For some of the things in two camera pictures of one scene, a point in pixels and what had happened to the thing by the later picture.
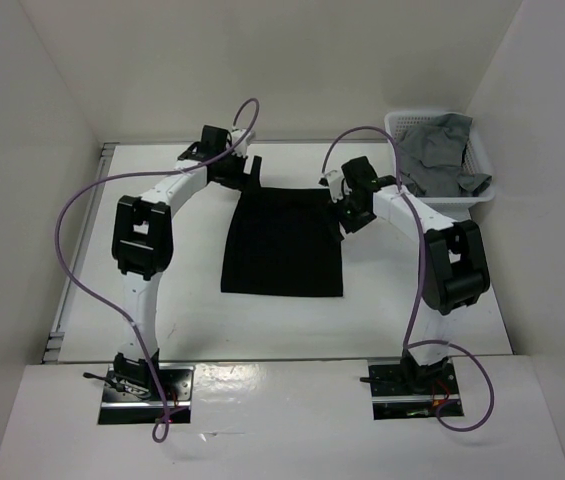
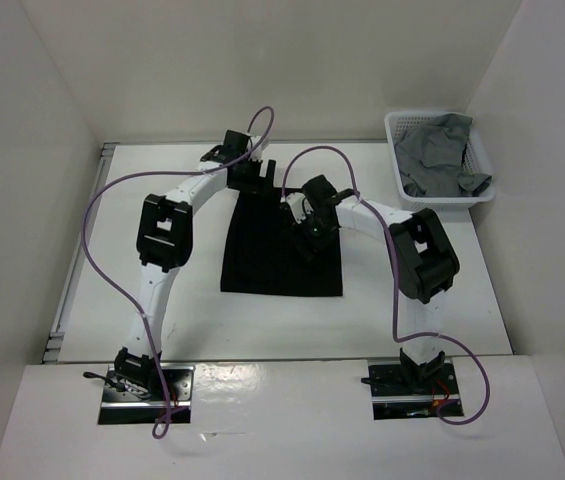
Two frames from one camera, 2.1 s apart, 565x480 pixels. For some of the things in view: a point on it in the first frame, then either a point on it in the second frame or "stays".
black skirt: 283,241 stays
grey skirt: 431,158 stays
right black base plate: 392,398 stays
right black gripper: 334,212 → 301,234
